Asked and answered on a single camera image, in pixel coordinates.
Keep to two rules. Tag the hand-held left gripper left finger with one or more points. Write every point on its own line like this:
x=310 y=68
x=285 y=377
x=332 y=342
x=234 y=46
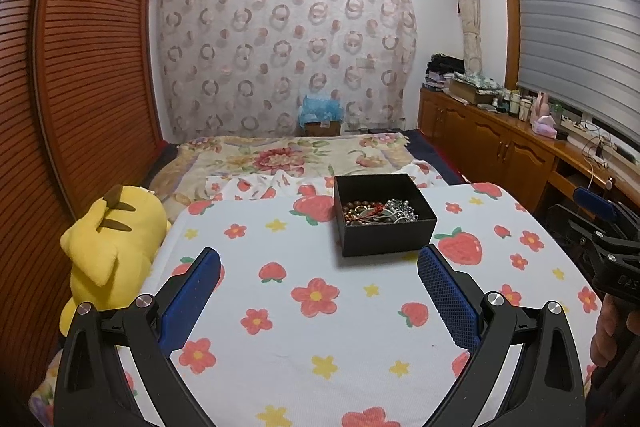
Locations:
x=192 y=297

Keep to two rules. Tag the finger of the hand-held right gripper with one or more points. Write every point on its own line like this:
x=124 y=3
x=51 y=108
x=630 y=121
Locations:
x=567 y=227
x=595 y=203

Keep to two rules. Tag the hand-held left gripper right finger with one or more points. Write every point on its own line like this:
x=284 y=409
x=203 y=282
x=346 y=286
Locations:
x=447 y=302

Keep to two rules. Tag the black jewelry box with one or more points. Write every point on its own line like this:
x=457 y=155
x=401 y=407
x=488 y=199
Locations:
x=385 y=237

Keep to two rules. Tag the silver hairpin with green bead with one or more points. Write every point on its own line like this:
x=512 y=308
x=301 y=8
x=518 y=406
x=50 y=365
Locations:
x=400 y=207

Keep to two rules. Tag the person's right hand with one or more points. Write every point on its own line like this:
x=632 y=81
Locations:
x=607 y=332

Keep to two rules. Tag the white power strip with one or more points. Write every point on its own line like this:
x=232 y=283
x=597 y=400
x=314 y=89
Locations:
x=577 y=123

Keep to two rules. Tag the pink tissue box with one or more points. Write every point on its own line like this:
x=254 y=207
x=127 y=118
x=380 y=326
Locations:
x=544 y=127

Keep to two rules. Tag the yellow plush toy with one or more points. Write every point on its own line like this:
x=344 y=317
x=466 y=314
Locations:
x=110 y=237

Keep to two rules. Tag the pink rabbit figure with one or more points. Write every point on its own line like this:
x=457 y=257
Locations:
x=541 y=104

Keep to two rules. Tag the strawberry print white cloth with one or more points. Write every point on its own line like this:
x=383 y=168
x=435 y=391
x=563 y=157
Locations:
x=300 y=332

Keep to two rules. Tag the wooden cabinet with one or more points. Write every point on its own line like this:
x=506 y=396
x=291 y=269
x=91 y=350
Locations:
x=490 y=142

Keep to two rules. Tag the row of cosmetic bottles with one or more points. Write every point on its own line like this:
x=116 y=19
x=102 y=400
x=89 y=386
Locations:
x=515 y=104

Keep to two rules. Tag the dark blue bed sheet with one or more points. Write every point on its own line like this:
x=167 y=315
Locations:
x=435 y=157

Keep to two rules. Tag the floral bedspread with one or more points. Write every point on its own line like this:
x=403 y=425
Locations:
x=280 y=157

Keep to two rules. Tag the flat box with patterned cloth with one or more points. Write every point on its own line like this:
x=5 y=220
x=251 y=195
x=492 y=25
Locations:
x=472 y=89

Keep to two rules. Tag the grey window blind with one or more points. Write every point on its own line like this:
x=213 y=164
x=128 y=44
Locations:
x=575 y=17

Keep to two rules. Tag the stack of folded clothes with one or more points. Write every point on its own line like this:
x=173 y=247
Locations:
x=442 y=69

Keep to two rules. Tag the small cardboard box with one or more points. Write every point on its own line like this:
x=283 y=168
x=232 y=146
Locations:
x=322 y=129

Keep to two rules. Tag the blue tissue paper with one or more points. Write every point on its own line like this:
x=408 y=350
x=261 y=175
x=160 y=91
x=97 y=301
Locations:
x=320 y=109

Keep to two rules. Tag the beige tied curtain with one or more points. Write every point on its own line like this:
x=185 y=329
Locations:
x=467 y=7

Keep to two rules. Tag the brown louvered wardrobe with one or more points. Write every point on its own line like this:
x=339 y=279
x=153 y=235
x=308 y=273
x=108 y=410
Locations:
x=90 y=57

